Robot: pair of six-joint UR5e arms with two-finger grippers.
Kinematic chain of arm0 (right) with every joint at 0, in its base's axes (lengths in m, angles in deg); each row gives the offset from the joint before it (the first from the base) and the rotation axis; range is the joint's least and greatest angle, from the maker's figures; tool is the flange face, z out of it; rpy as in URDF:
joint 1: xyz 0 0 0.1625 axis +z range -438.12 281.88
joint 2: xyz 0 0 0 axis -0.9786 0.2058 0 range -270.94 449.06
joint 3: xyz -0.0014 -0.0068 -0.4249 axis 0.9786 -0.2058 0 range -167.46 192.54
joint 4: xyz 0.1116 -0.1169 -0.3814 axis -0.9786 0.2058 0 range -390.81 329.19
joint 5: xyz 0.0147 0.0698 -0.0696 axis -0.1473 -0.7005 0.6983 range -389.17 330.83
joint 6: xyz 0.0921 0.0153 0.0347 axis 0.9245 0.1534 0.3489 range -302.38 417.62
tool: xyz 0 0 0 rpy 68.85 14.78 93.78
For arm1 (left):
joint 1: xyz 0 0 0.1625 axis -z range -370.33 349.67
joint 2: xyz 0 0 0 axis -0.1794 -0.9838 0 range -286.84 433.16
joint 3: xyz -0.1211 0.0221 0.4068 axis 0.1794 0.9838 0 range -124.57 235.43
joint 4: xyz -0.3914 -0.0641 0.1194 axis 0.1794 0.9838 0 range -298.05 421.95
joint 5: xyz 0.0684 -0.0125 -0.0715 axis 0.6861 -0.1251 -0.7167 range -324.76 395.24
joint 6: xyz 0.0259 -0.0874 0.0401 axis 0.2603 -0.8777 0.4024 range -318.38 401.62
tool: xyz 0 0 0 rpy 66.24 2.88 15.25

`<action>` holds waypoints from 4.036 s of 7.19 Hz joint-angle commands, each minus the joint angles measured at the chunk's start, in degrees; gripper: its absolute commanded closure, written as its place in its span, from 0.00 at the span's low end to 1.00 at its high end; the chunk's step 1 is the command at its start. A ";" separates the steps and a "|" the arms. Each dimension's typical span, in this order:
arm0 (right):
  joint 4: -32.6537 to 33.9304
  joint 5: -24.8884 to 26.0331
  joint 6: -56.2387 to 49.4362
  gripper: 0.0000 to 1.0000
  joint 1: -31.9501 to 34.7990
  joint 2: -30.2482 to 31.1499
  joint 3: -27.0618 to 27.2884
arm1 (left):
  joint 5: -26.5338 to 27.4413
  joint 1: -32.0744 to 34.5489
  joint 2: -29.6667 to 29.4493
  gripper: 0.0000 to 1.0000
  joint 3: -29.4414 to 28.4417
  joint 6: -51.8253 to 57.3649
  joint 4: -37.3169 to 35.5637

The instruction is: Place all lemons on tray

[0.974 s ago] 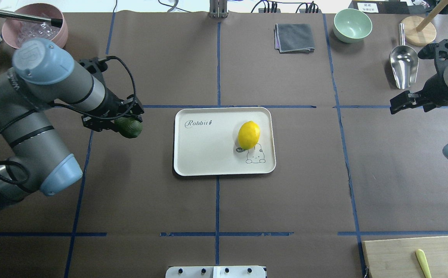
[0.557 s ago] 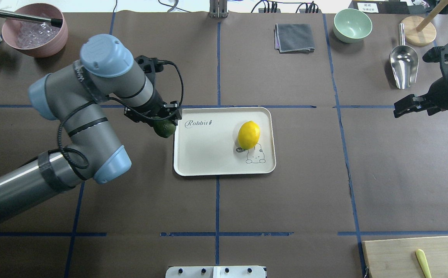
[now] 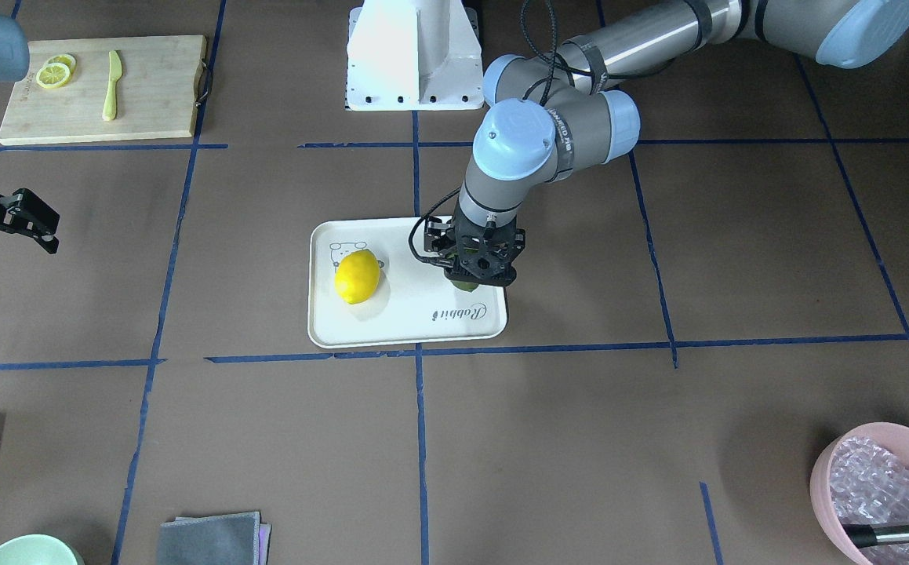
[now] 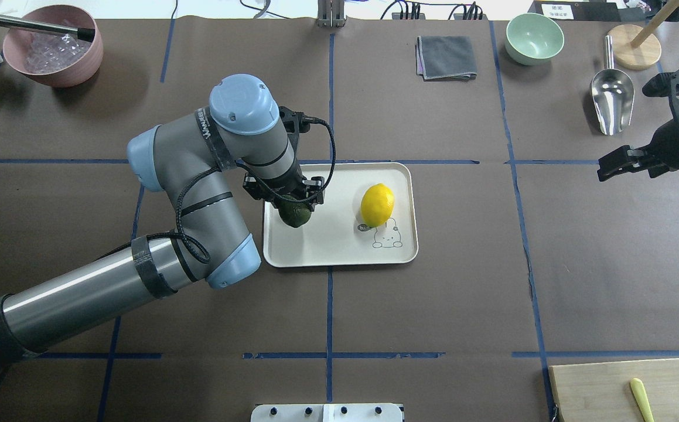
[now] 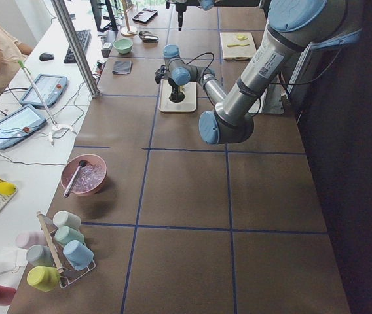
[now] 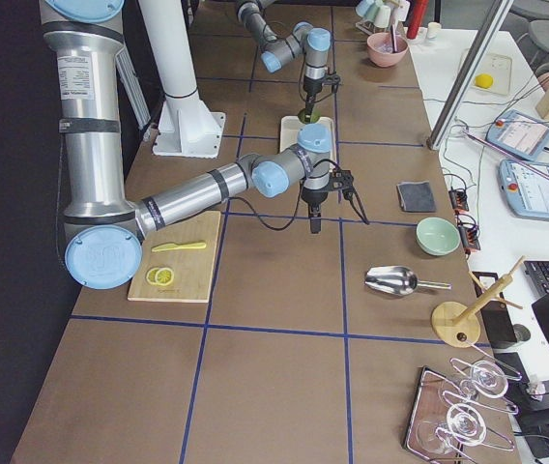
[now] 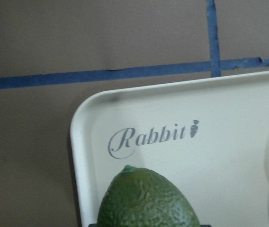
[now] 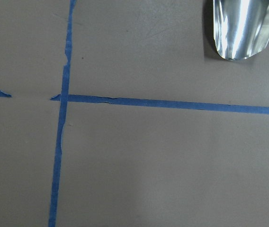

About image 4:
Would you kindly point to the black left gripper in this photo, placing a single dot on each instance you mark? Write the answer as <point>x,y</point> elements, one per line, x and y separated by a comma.
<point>296,189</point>

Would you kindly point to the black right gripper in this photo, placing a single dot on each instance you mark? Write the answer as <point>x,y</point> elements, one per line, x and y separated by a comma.
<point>672,139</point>

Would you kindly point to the green avocado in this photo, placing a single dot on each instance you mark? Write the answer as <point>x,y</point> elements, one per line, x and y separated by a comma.
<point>294,214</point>

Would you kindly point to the yellow lemon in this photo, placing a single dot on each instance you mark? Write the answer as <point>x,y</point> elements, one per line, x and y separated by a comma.
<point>377,205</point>

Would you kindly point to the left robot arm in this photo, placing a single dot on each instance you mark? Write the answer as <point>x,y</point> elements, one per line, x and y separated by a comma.
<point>241,127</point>

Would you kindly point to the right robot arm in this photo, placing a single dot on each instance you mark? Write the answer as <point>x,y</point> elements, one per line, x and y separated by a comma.
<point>659,157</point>

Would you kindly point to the cream rabbit tray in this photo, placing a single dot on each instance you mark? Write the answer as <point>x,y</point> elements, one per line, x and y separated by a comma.
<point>336,235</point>

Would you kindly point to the steel scoop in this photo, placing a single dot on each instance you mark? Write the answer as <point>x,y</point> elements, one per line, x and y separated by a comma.
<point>612,94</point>

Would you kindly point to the wooden mug stand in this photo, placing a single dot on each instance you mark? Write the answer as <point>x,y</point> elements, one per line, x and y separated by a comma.
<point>636,47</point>

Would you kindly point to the light green bowl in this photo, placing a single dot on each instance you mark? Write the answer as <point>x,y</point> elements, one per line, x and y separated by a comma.
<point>533,39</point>

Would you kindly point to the grey folded cloth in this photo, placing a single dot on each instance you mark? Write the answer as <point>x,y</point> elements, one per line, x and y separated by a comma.
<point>445,57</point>

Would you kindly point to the yellow plastic knife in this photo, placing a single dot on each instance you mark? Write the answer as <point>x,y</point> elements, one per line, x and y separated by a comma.
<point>640,396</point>

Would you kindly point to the wooden cutting board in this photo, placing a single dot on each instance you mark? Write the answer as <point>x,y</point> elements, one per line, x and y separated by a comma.
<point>601,392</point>

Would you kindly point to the pink bowl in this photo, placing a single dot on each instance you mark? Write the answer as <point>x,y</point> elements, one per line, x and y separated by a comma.
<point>16,46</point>

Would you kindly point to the bubble wrap in bowl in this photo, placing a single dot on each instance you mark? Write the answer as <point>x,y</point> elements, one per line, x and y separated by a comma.
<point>48,53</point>

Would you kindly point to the left arm camera bracket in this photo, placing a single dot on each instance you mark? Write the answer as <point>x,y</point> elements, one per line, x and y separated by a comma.
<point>296,123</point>

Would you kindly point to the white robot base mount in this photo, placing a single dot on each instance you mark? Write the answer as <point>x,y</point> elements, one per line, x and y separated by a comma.
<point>329,412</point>

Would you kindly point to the black handled tool in bowl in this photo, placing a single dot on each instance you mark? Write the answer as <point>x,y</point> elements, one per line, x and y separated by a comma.
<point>84,34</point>

